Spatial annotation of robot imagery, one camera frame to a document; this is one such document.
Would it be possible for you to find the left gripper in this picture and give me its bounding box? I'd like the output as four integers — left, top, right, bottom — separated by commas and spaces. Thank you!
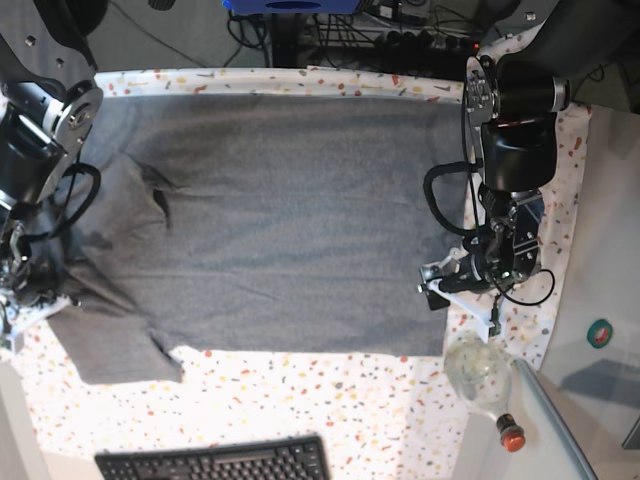
418, 262, 464, 310

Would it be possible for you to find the grey t-shirt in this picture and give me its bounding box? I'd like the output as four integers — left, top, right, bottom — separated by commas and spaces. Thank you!
47, 96, 461, 384

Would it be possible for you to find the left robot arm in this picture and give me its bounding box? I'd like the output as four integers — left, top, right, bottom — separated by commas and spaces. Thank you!
420, 1, 639, 310

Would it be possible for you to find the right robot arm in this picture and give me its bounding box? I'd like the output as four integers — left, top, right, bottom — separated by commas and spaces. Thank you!
1, 1, 108, 305

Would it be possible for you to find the clear bottle with red cap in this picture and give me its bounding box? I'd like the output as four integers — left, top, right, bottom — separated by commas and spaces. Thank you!
444, 331, 526, 453

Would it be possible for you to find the green tape roll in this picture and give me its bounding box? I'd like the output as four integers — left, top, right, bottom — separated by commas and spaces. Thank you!
586, 319, 613, 349

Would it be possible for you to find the black keyboard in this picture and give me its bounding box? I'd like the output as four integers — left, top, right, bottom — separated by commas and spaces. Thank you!
94, 436, 331, 480

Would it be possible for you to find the blue box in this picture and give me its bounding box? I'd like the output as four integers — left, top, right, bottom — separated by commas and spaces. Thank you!
222, 0, 372, 15

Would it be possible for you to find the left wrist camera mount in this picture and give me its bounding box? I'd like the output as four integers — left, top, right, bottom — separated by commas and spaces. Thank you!
438, 248, 504, 342

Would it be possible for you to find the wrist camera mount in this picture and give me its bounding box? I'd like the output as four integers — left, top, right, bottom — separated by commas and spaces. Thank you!
438, 248, 504, 342
1, 290, 72, 354

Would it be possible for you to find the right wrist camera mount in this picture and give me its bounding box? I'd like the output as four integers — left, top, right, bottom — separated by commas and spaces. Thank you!
1, 290, 72, 354

